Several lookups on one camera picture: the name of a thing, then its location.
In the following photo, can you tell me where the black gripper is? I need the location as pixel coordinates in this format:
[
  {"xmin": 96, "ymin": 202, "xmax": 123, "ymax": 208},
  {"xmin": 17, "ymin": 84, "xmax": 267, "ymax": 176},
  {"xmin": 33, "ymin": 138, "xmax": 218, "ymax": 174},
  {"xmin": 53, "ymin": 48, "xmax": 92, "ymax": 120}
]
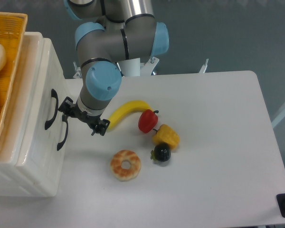
[{"xmin": 58, "ymin": 96, "xmax": 110, "ymax": 136}]

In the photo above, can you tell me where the white drawer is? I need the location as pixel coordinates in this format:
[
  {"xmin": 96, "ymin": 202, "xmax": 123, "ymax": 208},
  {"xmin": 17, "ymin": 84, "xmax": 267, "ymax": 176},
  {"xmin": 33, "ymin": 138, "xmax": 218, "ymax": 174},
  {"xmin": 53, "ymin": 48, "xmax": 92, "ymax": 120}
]
[{"xmin": 16, "ymin": 38, "xmax": 65, "ymax": 197}]

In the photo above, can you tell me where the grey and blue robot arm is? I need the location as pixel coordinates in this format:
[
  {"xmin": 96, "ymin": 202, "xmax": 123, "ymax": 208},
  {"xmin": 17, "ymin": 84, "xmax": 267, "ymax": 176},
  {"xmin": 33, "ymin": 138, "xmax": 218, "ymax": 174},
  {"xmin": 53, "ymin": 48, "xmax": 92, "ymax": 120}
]
[{"xmin": 59, "ymin": 0, "xmax": 169, "ymax": 135}]

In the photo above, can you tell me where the white drawer cabinet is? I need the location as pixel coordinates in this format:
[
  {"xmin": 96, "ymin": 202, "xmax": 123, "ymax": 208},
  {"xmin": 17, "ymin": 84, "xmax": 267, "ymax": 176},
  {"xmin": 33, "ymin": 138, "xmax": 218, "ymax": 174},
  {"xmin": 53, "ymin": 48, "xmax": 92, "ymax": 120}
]
[{"xmin": 0, "ymin": 32, "xmax": 68, "ymax": 197}]

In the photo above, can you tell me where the yellow banana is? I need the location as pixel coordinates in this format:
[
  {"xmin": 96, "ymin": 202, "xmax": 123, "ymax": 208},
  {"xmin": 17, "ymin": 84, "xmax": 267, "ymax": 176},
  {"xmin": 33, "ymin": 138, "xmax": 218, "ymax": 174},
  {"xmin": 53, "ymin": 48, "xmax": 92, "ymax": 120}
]
[{"xmin": 107, "ymin": 100, "xmax": 153, "ymax": 131}]

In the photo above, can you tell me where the red bell pepper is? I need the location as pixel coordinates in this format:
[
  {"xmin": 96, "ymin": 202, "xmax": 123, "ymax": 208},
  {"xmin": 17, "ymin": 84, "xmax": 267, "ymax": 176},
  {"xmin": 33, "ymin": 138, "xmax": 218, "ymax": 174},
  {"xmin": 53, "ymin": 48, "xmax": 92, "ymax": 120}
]
[{"xmin": 138, "ymin": 109, "xmax": 159, "ymax": 133}]

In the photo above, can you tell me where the yellow bell pepper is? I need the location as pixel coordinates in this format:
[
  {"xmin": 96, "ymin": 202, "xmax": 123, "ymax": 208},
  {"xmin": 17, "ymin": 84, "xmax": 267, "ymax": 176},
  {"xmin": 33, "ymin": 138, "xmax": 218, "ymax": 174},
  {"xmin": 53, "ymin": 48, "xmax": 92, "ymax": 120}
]
[{"xmin": 152, "ymin": 124, "xmax": 180, "ymax": 150}]

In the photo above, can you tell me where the black berry toy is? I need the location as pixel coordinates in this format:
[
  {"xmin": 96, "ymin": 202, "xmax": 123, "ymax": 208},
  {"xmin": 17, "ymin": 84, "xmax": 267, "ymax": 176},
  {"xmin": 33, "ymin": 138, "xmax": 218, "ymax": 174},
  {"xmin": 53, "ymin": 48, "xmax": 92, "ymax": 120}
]
[{"xmin": 151, "ymin": 142, "xmax": 171, "ymax": 162}]

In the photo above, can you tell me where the orange wicker basket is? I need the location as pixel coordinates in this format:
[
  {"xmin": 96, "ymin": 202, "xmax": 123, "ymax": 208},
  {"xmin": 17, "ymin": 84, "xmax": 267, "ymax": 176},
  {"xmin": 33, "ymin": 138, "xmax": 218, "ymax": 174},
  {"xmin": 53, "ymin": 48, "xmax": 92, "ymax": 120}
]
[{"xmin": 0, "ymin": 12, "xmax": 28, "ymax": 135}]

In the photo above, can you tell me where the black lower drawer handle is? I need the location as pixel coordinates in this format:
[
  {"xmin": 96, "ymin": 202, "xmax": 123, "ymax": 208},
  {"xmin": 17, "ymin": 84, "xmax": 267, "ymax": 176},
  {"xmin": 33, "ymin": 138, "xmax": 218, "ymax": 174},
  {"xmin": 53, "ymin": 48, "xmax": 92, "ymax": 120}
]
[{"xmin": 57, "ymin": 121, "xmax": 69, "ymax": 151}]

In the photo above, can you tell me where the black drawer handle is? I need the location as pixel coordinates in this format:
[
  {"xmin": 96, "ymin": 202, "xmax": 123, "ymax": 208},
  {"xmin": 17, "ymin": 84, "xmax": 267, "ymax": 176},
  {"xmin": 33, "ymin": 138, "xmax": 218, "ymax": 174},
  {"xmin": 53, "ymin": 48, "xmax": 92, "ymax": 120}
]
[
  {"xmin": 45, "ymin": 88, "xmax": 58, "ymax": 130},
  {"xmin": 57, "ymin": 121, "xmax": 69, "ymax": 151}
]

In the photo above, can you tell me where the black top drawer handle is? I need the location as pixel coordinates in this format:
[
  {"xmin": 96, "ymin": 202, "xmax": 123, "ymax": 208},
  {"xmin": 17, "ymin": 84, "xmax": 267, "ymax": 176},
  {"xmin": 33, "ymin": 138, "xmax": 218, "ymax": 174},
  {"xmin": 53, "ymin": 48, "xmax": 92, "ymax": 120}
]
[{"xmin": 45, "ymin": 88, "xmax": 58, "ymax": 130}]

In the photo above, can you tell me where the toasted bagel ring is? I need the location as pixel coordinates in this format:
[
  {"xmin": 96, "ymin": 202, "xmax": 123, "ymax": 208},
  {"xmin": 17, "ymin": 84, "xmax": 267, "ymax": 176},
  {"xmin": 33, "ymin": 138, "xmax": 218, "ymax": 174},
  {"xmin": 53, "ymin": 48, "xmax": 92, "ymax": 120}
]
[{"xmin": 110, "ymin": 149, "xmax": 142, "ymax": 182}]

